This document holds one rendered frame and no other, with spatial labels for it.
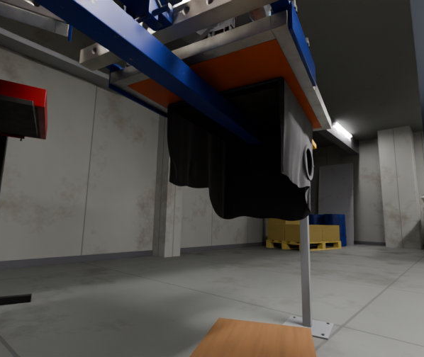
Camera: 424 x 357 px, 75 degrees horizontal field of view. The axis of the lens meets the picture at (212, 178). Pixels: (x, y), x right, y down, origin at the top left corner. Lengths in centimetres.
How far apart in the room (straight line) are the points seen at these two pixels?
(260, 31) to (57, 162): 323
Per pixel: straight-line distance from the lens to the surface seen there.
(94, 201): 386
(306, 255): 154
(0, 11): 116
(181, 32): 81
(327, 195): 870
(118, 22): 64
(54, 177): 369
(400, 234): 807
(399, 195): 810
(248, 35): 76
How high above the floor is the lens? 51
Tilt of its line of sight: 9 degrees up
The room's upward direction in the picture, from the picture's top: 1 degrees clockwise
